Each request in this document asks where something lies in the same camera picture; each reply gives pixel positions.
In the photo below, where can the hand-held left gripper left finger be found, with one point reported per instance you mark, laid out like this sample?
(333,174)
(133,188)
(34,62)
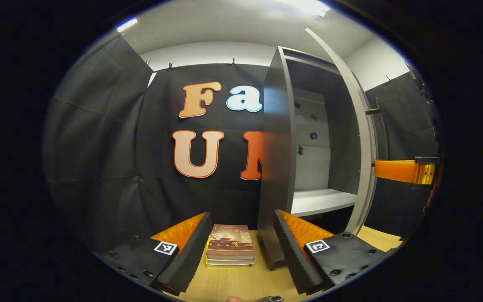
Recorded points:
(191,256)

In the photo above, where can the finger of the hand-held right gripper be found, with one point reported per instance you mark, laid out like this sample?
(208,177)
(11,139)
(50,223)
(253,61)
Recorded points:
(396,170)

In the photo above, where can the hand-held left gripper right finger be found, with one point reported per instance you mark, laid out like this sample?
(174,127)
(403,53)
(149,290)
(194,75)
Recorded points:
(294,260)

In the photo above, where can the white cabinet door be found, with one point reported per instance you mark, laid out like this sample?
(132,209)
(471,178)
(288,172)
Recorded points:
(361,126)

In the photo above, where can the white cabinet shelf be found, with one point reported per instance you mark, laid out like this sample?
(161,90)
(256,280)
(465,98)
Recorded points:
(321,201)

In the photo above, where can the grey cabinet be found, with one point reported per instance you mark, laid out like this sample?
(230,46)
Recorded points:
(277,167)

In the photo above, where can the white-edged book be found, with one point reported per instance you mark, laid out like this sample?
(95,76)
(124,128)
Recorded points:
(229,260)

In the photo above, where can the yellow-edged book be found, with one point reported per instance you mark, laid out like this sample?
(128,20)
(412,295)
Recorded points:
(229,266)

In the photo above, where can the brown picture cover book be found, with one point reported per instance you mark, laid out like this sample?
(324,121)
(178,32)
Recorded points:
(229,241)

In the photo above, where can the wide ceiling light panel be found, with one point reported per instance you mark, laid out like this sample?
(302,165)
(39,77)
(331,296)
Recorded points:
(304,6)

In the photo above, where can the black backdrop cloth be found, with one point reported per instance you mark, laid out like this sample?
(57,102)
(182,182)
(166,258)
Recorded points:
(99,147)

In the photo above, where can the narrow ceiling light strip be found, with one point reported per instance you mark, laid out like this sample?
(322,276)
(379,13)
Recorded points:
(127,24)

